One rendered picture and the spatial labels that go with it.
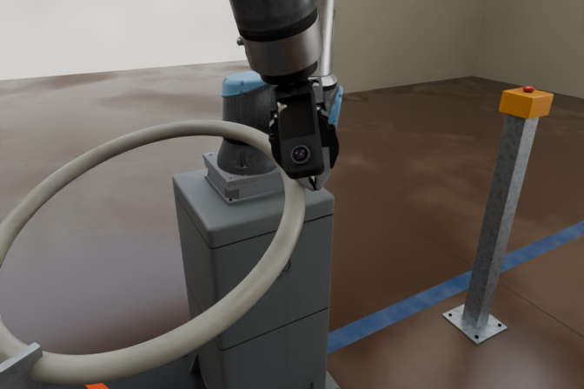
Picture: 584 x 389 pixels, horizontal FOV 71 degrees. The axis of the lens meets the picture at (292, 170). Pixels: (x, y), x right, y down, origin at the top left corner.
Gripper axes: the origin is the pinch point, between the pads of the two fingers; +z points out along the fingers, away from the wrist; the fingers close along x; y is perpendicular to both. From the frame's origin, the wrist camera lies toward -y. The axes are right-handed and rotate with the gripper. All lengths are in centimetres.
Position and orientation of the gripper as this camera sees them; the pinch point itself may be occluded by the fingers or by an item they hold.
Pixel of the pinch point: (315, 187)
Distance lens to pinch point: 60.8
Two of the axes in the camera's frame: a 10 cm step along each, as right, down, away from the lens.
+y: -0.1, -6.9, 7.3
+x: -9.8, 1.5, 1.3
